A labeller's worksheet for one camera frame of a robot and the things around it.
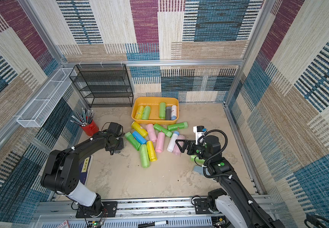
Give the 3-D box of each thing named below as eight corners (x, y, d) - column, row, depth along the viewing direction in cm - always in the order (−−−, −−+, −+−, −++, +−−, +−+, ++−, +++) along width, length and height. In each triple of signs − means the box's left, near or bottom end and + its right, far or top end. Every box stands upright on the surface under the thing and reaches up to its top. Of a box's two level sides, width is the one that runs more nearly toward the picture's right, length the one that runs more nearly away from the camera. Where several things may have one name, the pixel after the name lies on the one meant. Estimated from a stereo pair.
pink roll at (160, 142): (155, 152, 94) (155, 150, 92) (156, 134, 103) (156, 132, 101) (164, 152, 94) (164, 150, 92) (164, 134, 103) (164, 132, 101)
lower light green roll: (142, 168, 88) (141, 166, 86) (140, 147, 98) (139, 144, 95) (150, 167, 89) (150, 164, 86) (147, 145, 98) (147, 143, 96)
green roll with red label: (168, 131, 104) (168, 129, 102) (167, 127, 107) (167, 125, 105) (188, 127, 106) (188, 125, 104) (186, 123, 109) (186, 121, 107)
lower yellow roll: (150, 162, 91) (150, 160, 88) (145, 143, 99) (144, 141, 97) (158, 160, 92) (157, 158, 89) (152, 141, 100) (151, 139, 98)
